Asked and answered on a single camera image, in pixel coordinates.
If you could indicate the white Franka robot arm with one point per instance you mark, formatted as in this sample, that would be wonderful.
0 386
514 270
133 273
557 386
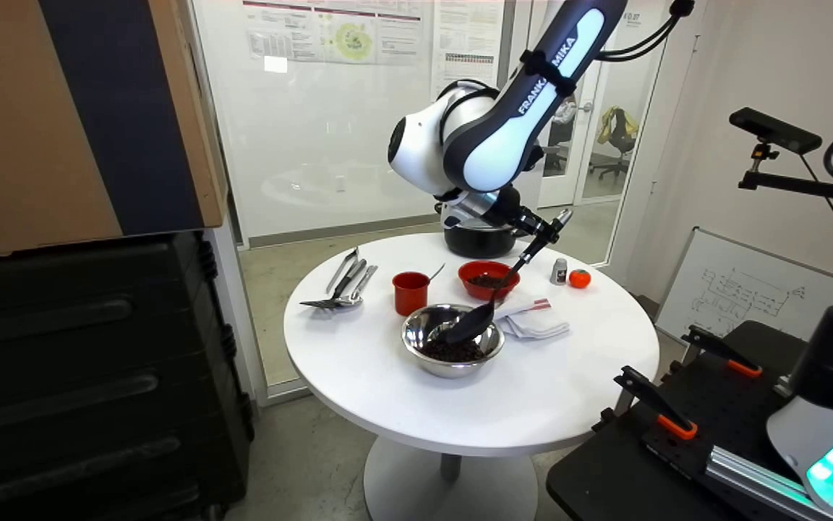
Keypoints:
417 147

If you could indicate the small grey shaker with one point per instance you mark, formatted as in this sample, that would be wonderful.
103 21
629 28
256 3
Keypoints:
558 270

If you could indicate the silver metal bowl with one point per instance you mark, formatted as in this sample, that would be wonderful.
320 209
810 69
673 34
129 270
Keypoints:
450 367

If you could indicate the red bowl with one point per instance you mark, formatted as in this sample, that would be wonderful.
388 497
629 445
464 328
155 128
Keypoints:
491 294

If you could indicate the white table pedestal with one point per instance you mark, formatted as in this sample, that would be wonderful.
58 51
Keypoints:
447 488

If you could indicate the black hard case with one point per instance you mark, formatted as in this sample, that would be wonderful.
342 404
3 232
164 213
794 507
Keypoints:
80 386

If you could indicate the white towel with red stripes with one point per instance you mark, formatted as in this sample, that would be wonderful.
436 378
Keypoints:
535 328

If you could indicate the black perforated robot platform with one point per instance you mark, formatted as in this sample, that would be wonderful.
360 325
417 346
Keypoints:
629 482

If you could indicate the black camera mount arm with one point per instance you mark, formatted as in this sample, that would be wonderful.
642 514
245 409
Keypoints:
803 183

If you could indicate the black camera on stand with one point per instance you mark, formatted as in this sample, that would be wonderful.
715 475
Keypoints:
773 128

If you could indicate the narrow paper poster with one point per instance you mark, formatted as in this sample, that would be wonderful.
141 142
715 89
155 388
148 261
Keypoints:
469 31

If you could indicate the aluminium rail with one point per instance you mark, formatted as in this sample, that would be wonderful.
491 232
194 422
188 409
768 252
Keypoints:
752 480

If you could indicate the dark beans pile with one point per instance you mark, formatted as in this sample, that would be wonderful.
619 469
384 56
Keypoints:
454 354
491 278

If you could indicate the wide paper poster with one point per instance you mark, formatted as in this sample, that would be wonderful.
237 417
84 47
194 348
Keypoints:
340 34

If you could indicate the red mug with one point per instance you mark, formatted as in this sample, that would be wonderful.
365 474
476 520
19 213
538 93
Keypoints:
408 294

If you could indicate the office chair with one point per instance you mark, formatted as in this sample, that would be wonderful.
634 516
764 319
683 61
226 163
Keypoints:
618 135

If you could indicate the silver metal tongs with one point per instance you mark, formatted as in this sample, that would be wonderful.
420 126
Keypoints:
344 277

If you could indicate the whiteboard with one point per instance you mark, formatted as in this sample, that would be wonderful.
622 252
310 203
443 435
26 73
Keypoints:
744 290

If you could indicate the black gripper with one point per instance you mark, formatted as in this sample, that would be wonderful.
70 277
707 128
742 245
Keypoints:
508 209

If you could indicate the small orange round container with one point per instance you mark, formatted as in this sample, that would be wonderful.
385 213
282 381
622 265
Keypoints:
579 278

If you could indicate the cardboard box with dark stripe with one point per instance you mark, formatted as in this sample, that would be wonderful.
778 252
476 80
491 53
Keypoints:
13 116

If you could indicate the small silver spoon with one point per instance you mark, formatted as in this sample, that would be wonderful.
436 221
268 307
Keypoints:
438 273

